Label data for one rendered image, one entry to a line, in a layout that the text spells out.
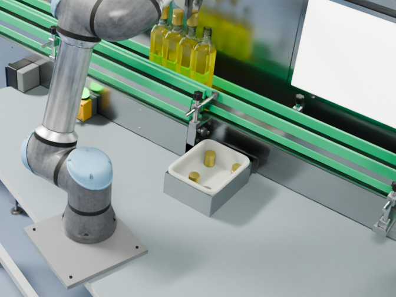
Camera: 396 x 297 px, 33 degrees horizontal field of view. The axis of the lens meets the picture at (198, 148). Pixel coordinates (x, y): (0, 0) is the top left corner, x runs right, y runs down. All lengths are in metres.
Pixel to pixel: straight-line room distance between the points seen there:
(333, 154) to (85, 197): 0.74
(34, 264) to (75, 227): 1.05
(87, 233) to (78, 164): 0.21
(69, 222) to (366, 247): 0.84
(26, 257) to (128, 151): 0.88
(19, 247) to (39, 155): 1.18
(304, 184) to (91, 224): 0.68
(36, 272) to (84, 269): 1.06
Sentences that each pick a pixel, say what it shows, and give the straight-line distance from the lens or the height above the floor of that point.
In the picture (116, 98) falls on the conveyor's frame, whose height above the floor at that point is 0.85.
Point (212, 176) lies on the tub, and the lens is 2.09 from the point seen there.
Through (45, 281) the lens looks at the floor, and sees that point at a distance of 2.80.
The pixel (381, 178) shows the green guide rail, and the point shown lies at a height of 0.92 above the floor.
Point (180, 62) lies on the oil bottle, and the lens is 2.19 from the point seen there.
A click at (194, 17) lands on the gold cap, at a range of 2.12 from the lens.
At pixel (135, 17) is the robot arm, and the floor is 1.36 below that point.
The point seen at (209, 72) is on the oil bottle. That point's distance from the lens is 2.17.
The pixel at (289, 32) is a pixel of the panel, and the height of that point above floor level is 1.16.
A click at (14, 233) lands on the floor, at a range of 3.01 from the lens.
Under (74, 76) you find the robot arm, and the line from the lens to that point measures 1.73.
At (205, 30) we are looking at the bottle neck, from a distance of 2.10.
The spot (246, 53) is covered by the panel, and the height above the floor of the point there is 1.04.
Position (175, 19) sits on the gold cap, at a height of 1.14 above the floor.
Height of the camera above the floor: 2.06
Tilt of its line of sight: 36 degrees down
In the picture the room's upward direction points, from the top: 7 degrees clockwise
